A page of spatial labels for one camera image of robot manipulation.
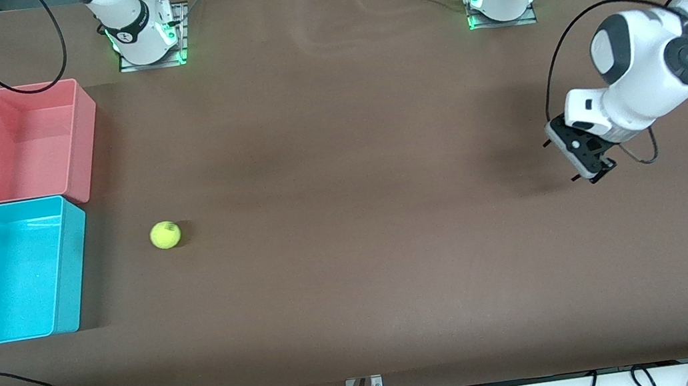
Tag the yellow-green tennis ball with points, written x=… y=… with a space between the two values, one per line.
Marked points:
x=165 y=235

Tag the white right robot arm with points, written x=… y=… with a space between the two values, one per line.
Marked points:
x=133 y=34

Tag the pink plastic bin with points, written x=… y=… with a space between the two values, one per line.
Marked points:
x=41 y=148

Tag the blue plastic bin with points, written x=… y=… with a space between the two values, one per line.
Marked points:
x=0 y=282

